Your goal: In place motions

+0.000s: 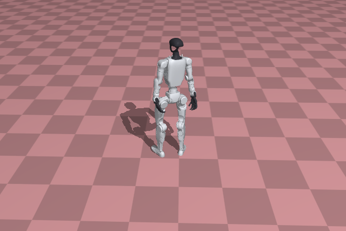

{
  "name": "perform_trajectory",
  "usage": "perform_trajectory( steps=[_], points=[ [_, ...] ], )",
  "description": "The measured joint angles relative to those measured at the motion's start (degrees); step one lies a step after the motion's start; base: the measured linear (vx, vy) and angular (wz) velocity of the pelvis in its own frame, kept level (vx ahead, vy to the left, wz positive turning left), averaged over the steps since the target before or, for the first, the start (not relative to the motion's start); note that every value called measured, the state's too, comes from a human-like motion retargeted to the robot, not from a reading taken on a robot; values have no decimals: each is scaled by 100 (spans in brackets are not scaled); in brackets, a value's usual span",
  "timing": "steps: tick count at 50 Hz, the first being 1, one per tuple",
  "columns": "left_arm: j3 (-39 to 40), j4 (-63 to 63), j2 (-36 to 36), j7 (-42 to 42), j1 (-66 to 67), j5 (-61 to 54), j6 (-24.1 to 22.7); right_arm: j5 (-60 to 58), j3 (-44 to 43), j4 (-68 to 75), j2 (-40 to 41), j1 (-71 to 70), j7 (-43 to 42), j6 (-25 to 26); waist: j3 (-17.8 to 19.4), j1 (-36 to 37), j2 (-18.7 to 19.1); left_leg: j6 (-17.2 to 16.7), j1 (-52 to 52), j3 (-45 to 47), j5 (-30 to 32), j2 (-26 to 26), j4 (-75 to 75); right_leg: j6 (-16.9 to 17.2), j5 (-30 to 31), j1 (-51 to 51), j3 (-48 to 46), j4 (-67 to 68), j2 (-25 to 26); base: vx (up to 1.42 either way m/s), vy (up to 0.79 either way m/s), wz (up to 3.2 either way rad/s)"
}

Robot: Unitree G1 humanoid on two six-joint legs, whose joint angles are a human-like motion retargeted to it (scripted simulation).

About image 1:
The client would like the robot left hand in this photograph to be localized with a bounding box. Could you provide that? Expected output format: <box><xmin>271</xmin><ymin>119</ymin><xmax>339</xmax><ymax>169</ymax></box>
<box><xmin>154</xmin><ymin>98</ymin><xmax>166</xmax><ymax>113</ymax></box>

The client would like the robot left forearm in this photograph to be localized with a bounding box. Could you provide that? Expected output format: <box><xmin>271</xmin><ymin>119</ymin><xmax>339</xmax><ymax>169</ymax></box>
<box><xmin>152</xmin><ymin>79</ymin><xmax>161</xmax><ymax>102</ymax></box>

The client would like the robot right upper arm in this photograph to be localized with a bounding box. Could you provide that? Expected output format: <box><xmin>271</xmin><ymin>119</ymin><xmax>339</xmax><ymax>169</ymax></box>
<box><xmin>185</xmin><ymin>57</ymin><xmax>193</xmax><ymax>81</ymax></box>

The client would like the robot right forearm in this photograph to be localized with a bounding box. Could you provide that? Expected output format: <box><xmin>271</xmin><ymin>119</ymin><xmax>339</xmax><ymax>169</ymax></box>
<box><xmin>188</xmin><ymin>79</ymin><xmax>195</xmax><ymax>96</ymax></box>

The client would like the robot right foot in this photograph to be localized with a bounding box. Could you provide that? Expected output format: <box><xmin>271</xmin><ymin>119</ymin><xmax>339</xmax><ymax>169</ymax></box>
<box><xmin>178</xmin><ymin>145</ymin><xmax>186</xmax><ymax>156</ymax></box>

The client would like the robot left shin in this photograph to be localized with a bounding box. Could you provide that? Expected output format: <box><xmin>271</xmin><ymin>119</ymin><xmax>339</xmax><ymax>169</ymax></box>
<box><xmin>156</xmin><ymin>125</ymin><xmax>165</xmax><ymax>152</ymax></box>

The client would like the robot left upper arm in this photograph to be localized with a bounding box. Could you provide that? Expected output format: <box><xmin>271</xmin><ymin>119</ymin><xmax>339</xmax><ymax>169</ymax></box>
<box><xmin>156</xmin><ymin>59</ymin><xmax>168</xmax><ymax>85</ymax></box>

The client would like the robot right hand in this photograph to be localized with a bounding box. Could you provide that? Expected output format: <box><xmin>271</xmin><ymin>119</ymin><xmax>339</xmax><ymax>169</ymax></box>
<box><xmin>189</xmin><ymin>92</ymin><xmax>197</xmax><ymax>110</ymax></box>

